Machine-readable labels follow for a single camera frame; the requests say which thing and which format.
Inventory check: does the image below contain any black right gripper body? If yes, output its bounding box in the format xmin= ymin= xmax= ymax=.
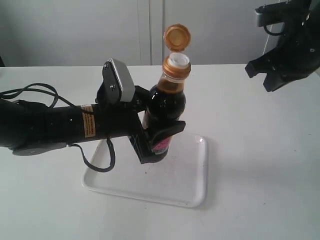
xmin=264 ymin=0 xmax=320 ymax=80

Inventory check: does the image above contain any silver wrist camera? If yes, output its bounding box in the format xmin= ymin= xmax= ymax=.
xmin=254 ymin=3 xmax=288 ymax=28
xmin=95 ymin=58 xmax=136 ymax=107

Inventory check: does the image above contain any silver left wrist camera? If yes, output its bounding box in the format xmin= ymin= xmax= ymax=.
xmin=95 ymin=58 xmax=136 ymax=107

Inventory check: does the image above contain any soy sauce bottle gold cap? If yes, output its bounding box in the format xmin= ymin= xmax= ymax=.
xmin=142 ymin=23 xmax=191 ymax=163

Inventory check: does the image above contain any white plastic tray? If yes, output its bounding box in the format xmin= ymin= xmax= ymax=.
xmin=82 ymin=132 xmax=208 ymax=208

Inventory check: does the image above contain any black right camera cable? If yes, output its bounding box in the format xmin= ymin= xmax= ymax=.
xmin=263 ymin=23 xmax=286 ymax=37

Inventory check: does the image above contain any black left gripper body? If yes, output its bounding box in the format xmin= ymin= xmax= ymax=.
xmin=96 ymin=84 xmax=157 ymax=164

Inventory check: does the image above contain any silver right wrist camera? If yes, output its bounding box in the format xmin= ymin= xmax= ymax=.
xmin=254 ymin=3 xmax=288 ymax=28

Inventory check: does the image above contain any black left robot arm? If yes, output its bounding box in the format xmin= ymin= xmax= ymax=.
xmin=0 ymin=83 xmax=186 ymax=173

